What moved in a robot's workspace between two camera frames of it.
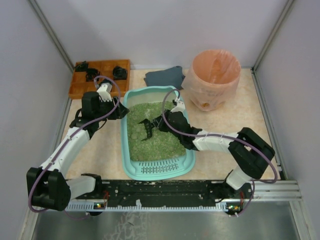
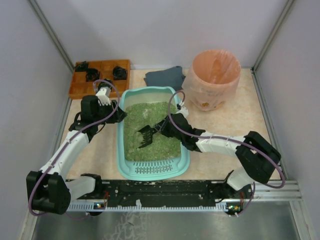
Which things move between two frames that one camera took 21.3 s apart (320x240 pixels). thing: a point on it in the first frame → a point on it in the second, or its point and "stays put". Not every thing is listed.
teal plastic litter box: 163,156 stays put
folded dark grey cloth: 173,77 stays put
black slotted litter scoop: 148,126 → 148,132
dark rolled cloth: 119,73 stays put
